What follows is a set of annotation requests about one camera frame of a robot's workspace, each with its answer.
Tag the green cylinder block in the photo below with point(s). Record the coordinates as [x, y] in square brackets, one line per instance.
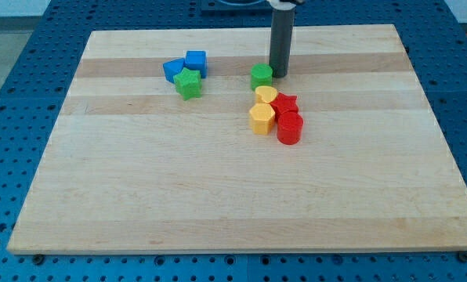
[261, 75]

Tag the yellow hexagon block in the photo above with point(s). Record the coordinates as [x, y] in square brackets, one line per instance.
[261, 118]

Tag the yellow heart block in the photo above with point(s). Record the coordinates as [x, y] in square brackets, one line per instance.
[265, 94]

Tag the green star block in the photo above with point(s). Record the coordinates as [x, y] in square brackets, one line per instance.
[188, 83]

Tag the red cylinder block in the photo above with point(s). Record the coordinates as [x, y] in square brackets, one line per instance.
[289, 128]

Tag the red star block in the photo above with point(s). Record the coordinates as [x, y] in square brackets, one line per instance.
[283, 104]

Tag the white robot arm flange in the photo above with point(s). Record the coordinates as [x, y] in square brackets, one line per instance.
[285, 4]

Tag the blue triangle block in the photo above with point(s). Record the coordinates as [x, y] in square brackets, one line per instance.
[172, 68]

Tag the dark blue base plate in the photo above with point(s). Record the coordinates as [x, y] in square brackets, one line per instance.
[233, 7]

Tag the blue cube block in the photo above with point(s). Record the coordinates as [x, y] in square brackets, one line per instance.
[196, 60]

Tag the wooden board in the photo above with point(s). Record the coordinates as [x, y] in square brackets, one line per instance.
[131, 168]

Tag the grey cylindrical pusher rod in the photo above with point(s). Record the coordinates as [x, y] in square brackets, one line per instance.
[280, 40]

